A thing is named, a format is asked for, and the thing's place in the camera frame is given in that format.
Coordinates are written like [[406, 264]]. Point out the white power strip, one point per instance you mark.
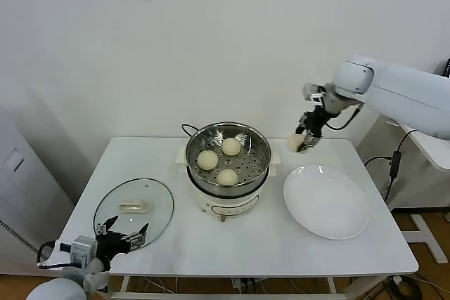
[[242, 284]]

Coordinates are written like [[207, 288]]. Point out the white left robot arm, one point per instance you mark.
[[59, 289]]

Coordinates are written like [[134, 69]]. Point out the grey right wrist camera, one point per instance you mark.
[[313, 93]]

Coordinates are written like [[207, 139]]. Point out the round white plate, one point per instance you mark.
[[323, 201]]

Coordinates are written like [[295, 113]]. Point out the white steamed baozi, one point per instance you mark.
[[207, 160], [227, 177], [292, 142], [231, 146]]

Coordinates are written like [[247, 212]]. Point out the black laptop power adapter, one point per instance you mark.
[[395, 166]]

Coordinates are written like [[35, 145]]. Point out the black open laptop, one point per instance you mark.
[[447, 67]]

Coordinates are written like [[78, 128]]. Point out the white electric cooker base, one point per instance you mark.
[[228, 205]]

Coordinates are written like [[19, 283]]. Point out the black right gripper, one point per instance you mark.
[[316, 121]]

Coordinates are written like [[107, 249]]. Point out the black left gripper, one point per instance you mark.
[[110, 245]]

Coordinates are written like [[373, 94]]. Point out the white table frame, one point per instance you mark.
[[121, 284]]

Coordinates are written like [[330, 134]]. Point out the white metal cabinet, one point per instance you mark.
[[21, 191]]

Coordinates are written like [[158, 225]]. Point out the perforated steel steamer basket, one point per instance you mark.
[[246, 177]]

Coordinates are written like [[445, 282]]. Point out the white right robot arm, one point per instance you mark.
[[404, 92]]

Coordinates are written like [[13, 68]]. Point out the round glass pot lid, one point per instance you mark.
[[140, 191]]

